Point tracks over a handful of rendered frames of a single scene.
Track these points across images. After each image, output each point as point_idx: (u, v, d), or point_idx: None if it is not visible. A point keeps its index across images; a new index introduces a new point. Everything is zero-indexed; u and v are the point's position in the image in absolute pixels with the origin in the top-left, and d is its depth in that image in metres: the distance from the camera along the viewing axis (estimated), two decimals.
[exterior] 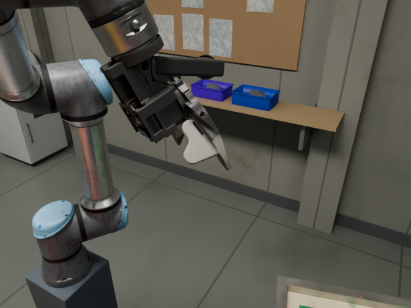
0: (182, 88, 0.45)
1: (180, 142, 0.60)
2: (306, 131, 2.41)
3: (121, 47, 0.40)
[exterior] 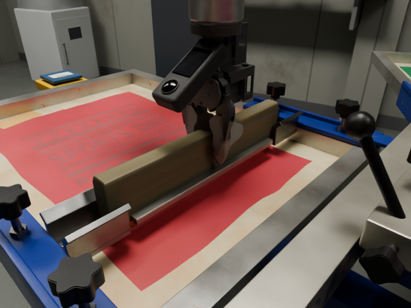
0: None
1: (218, 161, 0.54)
2: (358, 10, 2.44)
3: None
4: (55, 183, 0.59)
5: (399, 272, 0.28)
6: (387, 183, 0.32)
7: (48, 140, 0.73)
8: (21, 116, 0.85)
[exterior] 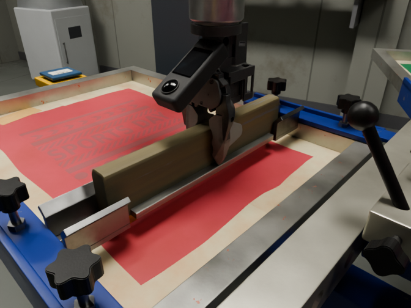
0: None
1: (217, 161, 0.54)
2: (358, 8, 2.44)
3: None
4: (54, 178, 0.58)
5: (403, 264, 0.27)
6: (391, 173, 0.31)
7: (47, 135, 0.72)
8: (19, 112, 0.84)
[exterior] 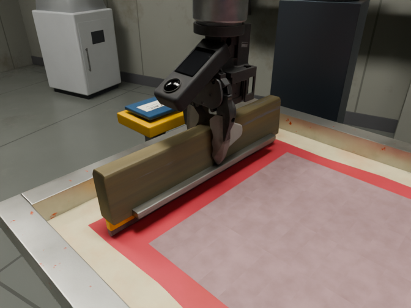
0: None
1: (216, 161, 0.54)
2: None
3: None
4: None
5: None
6: None
7: None
8: None
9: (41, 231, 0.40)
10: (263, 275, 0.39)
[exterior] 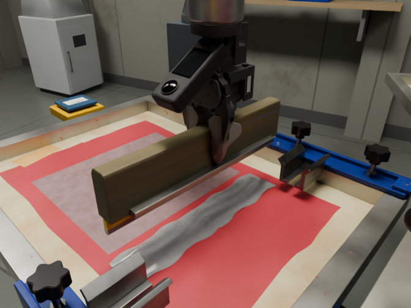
0: None
1: (215, 160, 0.54)
2: (366, 21, 2.43)
3: None
4: (83, 234, 0.58)
5: None
6: None
7: None
8: (40, 151, 0.84)
9: None
10: (90, 197, 0.67)
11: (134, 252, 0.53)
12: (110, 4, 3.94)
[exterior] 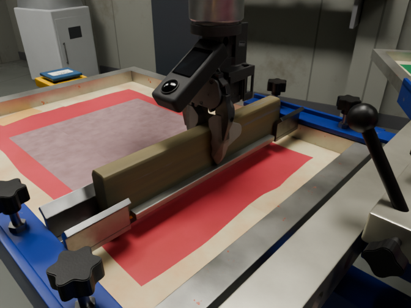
0: None
1: (215, 160, 0.54)
2: (358, 8, 2.44)
3: None
4: (54, 179, 0.58)
5: (403, 266, 0.27)
6: (390, 175, 0.31)
7: None
8: (20, 113, 0.84)
9: None
10: (65, 149, 0.68)
11: None
12: None
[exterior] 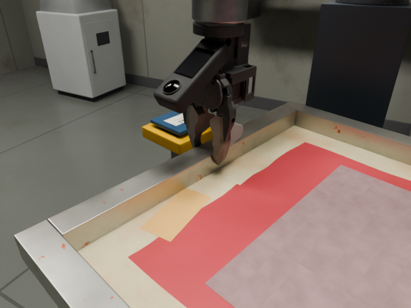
0: None
1: (217, 161, 0.54)
2: None
3: None
4: None
5: None
6: None
7: None
8: (176, 202, 0.48)
9: (78, 273, 0.33)
10: None
11: None
12: None
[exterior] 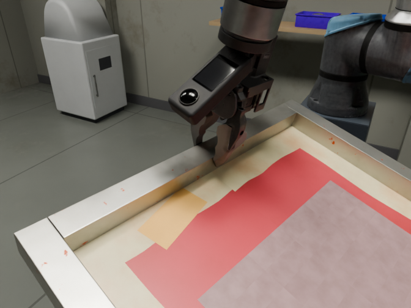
0: None
1: (216, 163, 0.55)
2: None
3: None
4: None
5: None
6: None
7: None
8: (173, 204, 0.49)
9: (82, 286, 0.34)
10: None
11: None
12: (136, 24, 3.73)
